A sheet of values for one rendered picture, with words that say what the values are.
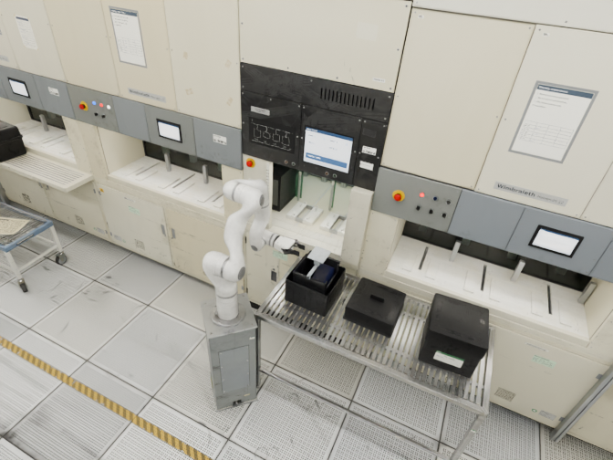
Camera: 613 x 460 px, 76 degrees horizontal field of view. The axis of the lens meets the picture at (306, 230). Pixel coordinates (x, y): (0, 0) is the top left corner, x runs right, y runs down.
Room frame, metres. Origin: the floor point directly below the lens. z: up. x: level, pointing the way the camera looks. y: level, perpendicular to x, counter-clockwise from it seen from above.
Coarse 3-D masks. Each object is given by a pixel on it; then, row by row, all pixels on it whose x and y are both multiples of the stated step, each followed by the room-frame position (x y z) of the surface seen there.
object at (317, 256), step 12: (312, 252) 1.73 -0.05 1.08; (324, 252) 1.74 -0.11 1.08; (300, 264) 1.74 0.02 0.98; (312, 264) 1.84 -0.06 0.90; (336, 264) 1.79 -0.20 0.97; (300, 276) 1.64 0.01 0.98; (312, 276) 1.82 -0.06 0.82; (336, 276) 1.75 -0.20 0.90; (312, 288) 1.62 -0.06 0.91; (324, 288) 1.59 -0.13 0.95
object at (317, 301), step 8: (304, 256) 1.87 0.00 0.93; (344, 272) 1.77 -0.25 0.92; (288, 280) 1.65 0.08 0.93; (288, 288) 1.64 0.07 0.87; (296, 288) 1.62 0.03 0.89; (304, 288) 1.60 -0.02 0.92; (336, 288) 1.67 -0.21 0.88; (288, 296) 1.64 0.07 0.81; (296, 296) 1.62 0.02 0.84; (304, 296) 1.60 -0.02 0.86; (312, 296) 1.58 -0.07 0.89; (320, 296) 1.56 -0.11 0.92; (328, 296) 1.56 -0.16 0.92; (336, 296) 1.69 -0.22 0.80; (296, 304) 1.62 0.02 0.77; (304, 304) 1.60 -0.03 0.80; (312, 304) 1.58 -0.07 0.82; (320, 304) 1.56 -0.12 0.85; (328, 304) 1.58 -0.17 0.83; (320, 312) 1.56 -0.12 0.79
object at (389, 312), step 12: (360, 288) 1.70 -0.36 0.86; (372, 288) 1.71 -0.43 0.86; (384, 288) 1.72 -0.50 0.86; (348, 300) 1.60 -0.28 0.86; (360, 300) 1.60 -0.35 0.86; (372, 300) 1.61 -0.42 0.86; (384, 300) 1.62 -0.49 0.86; (396, 300) 1.63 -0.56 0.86; (348, 312) 1.54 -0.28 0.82; (360, 312) 1.51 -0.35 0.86; (372, 312) 1.52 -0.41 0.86; (384, 312) 1.53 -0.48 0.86; (396, 312) 1.54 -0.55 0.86; (360, 324) 1.51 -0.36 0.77; (372, 324) 1.48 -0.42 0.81; (384, 324) 1.46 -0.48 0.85
